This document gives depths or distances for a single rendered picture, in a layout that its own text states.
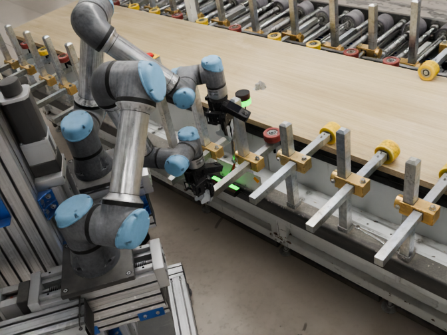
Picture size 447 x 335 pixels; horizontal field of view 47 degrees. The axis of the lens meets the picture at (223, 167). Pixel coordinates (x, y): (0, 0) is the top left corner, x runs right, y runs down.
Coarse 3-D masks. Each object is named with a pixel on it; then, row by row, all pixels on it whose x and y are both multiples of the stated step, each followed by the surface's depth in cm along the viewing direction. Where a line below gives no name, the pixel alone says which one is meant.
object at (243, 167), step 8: (272, 144) 222; (256, 152) 219; (264, 152) 219; (240, 168) 212; (248, 168) 214; (232, 176) 209; (240, 176) 212; (216, 184) 206; (224, 184) 206; (216, 192) 204
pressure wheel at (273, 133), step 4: (268, 128) 224; (272, 128) 223; (276, 128) 223; (264, 132) 222; (268, 132) 222; (272, 132) 220; (276, 132) 221; (264, 136) 220; (268, 136) 219; (272, 136) 218; (276, 136) 218; (264, 140) 222; (268, 140) 220; (272, 140) 219; (276, 140) 219; (280, 140) 220
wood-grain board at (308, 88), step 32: (32, 32) 376; (64, 32) 365; (128, 32) 344; (160, 32) 335; (192, 32) 326; (224, 32) 317; (192, 64) 288; (224, 64) 282; (256, 64) 275; (288, 64) 269; (320, 64) 263; (352, 64) 258; (384, 64) 252; (256, 96) 248; (288, 96) 243; (320, 96) 239; (352, 96) 234; (384, 96) 230; (416, 96) 225; (320, 128) 218; (352, 128) 214; (384, 128) 211; (416, 128) 207; (352, 160) 202
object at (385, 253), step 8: (440, 184) 171; (432, 192) 168; (440, 192) 168; (432, 200) 165; (408, 216) 162; (416, 216) 161; (408, 224) 159; (416, 224) 161; (400, 232) 157; (408, 232) 158; (392, 240) 155; (400, 240) 155; (384, 248) 153; (392, 248) 153; (376, 256) 151; (384, 256) 151; (376, 264) 152; (384, 264) 152
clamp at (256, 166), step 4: (236, 152) 220; (236, 156) 219; (240, 156) 217; (248, 156) 216; (252, 156) 216; (260, 156) 215; (240, 160) 218; (244, 160) 216; (248, 160) 214; (252, 160) 213; (260, 160) 213; (252, 164) 214; (256, 164) 212; (260, 164) 214; (264, 164) 216; (252, 168) 215; (256, 168) 213; (260, 168) 215
